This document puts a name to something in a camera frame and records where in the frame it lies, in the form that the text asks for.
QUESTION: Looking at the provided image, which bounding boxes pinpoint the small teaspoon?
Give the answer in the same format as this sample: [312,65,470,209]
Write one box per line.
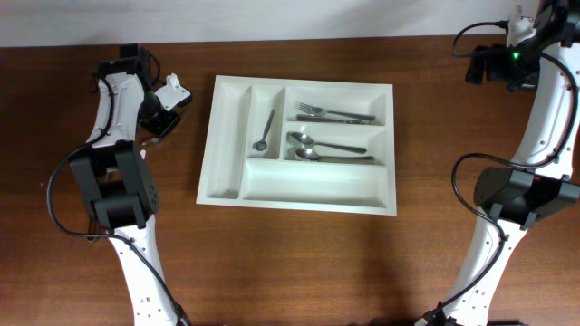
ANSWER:
[141,138,161,146]
[253,109,276,151]

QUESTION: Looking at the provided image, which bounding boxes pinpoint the white plastic cutlery tray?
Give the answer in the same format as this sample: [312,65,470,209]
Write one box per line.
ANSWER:
[197,75,397,216]

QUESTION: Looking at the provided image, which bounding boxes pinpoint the large metal spoon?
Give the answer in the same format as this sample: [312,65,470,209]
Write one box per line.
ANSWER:
[294,149,375,164]
[286,131,367,154]

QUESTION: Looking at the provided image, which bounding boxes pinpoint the metal fork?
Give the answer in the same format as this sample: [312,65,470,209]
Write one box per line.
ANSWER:
[295,114,375,125]
[298,102,376,120]

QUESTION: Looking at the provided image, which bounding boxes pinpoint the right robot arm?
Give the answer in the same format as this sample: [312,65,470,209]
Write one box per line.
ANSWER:
[417,0,579,325]

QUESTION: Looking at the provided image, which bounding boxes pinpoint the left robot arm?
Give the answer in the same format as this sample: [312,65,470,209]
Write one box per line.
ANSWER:
[68,43,193,325]

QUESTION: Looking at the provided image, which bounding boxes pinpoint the left black cable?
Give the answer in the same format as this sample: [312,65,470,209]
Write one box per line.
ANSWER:
[45,74,191,326]

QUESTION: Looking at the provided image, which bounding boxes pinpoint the black cable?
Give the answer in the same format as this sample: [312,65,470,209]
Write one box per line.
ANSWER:
[45,74,191,326]
[414,20,580,326]

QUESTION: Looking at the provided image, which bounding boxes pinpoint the right black cable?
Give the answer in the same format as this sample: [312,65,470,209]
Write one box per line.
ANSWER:
[414,20,580,326]

